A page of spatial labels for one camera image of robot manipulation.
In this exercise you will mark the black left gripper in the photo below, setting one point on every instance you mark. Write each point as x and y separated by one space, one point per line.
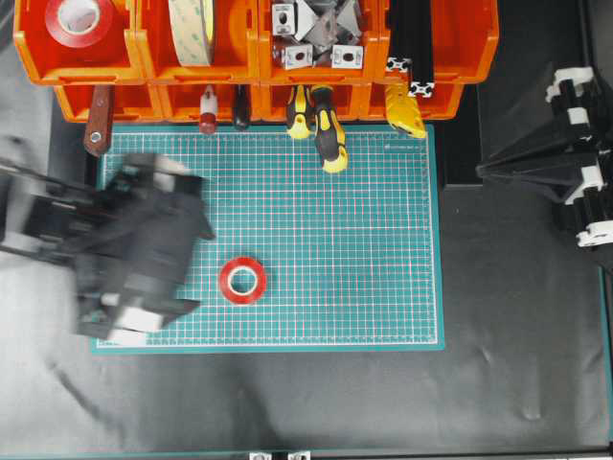
129 266

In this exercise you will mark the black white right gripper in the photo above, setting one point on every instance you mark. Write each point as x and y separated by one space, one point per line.
583 184

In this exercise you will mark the red vinyl tape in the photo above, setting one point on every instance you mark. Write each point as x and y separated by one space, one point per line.
79 23
228 272

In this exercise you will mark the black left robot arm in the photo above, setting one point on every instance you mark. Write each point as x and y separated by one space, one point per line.
55 219

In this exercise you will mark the orange upper bin, red tape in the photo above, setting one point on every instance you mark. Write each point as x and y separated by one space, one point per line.
114 60

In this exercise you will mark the beige double-sided tape roll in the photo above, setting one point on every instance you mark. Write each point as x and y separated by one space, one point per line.
192 25

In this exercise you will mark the orange upper bin, beige tape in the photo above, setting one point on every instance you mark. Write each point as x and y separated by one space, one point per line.
235 53

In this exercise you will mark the red vinyl tape in bin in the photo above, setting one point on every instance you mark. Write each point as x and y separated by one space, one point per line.
79 23

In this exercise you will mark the orange lower bin, yellow cutter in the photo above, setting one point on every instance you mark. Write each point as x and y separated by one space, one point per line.
443 105

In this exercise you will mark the green cutting mat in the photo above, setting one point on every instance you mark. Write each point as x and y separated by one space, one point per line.
352 259

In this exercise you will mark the orange upper bin, extrusions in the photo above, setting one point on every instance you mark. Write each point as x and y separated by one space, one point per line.
465 38

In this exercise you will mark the yellow utility cutter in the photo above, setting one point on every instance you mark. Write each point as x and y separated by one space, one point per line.
403 112

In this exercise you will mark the small yellow black screwdriver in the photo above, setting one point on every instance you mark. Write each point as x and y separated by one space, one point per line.
298 113

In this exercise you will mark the orange lower bin, yellow screwdrivers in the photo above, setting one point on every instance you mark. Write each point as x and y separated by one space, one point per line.
349 100

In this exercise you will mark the large yellow black screwdriver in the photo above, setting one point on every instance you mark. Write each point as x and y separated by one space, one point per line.
330 137

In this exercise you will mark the black aluminium extrusion, outer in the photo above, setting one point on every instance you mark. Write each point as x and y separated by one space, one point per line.
421 47

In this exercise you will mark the black aluminium extrusion, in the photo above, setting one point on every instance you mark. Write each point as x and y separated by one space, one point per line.
421 47
399 56

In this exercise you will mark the black aluminium extrusion, inner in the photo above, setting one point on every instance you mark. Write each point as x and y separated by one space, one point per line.
399 56

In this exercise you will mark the orange upper bin, brackets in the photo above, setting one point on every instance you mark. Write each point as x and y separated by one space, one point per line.
372 40

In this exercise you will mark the pile of silver corner brackets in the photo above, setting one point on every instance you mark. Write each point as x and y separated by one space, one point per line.
317 34

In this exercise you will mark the brown wooden handled tool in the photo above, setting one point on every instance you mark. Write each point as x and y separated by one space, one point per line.
98 130

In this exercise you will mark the red white handled tool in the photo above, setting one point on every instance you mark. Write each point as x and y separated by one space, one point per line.
208 111

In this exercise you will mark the orange lower bin, dark handles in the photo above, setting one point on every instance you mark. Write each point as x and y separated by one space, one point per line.
181 102

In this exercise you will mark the orange lower bin, wooden handle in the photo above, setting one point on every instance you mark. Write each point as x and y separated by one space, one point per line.
133 103

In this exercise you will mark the black handled tool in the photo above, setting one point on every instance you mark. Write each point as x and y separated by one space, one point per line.
241 108

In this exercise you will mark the silver bracket at bottom left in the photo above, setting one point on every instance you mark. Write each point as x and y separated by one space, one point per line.
260 456

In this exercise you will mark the silver bracket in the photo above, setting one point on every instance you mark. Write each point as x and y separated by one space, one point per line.
299 455
260 456

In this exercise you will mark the silver bracket at bottom right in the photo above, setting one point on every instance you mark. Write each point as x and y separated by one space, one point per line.
299 455

